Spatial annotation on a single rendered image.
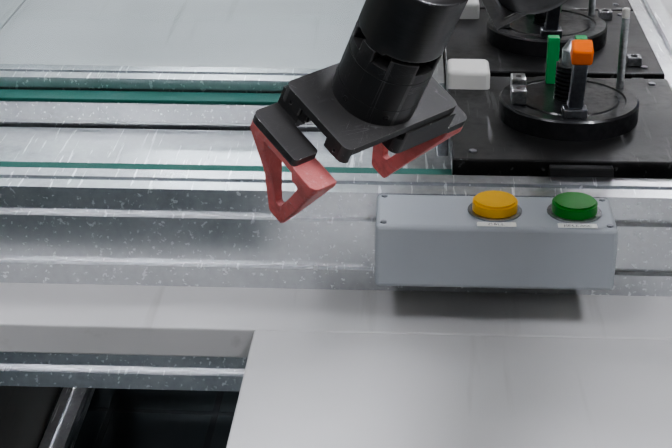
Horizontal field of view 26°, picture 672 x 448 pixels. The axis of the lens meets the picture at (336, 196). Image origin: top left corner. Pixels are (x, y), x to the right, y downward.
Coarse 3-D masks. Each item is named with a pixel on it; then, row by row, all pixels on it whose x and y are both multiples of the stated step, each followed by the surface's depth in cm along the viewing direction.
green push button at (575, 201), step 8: (568, 192) 130; (576, 192) 130; (552, 200) 129; (560, 200) 128; (568, 200) 128; (576, 200) 128; (584, 200) 128; (592, 200) 128; (552, 208) 128; (560, 208) 127; (568, 208) 127; (576, 208) 127; (584, 208) 127; (592, 208) 127; (560, 216) 127; (568, 216) 127; (576, 216) 127; (584, 216) 127; (592, 216) 127
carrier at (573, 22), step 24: (480, 24) 176; (528, 24) 170; (576, 24) 170; (600, 24) 170; (456, 48) 168; (480, 48) 168; (504, 48) 167; (528, 48) 165; (600, 48) 167; (648, 48) 168; (504, 72) 160; (528, 72) 160; (600, 72) 160; (648, 72) 160
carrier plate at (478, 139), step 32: (480, 96) 153; (640, 96) 153; (480, 128) 145; (640, 128) 145; (480, 160) 137; (512, 160) 137; (544, 160) 137; (576, 160) 137; (608, 160) 137; (640, 160) 137
